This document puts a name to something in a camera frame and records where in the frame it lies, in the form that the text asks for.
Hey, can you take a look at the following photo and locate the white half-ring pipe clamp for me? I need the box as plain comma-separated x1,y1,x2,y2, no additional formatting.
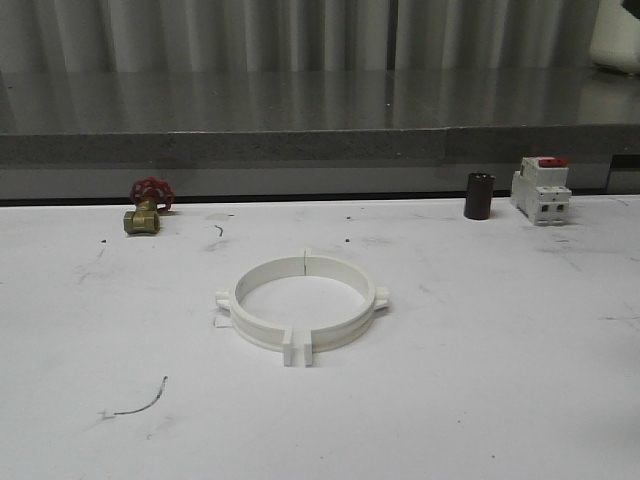
215,250,307,367

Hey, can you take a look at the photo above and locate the dark brown cylindrical coupling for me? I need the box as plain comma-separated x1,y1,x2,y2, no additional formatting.
463,172,495,220

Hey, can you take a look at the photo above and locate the brass valve red handwheel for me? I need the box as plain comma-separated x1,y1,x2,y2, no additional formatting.
123,177,175,235

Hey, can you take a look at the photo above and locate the grey stone countertop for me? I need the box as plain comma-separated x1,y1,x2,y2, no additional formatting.
1,68,639,203

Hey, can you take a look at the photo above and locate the white pleated curtain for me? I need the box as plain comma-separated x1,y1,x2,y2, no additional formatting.
1,1,598,73

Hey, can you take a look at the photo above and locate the white container on counter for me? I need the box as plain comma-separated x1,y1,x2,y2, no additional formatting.
589,0,639,75

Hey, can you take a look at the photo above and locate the white circuit breaker red switch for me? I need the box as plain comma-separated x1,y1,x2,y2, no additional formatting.
510,157,572,226

